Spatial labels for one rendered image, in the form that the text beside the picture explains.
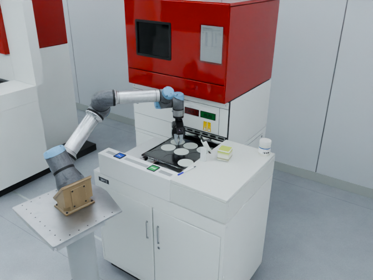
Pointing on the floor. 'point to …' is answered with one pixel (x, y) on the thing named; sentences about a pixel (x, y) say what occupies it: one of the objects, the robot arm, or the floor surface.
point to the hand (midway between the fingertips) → (178, 143)
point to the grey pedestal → (83, 259)
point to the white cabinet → (182, 236)
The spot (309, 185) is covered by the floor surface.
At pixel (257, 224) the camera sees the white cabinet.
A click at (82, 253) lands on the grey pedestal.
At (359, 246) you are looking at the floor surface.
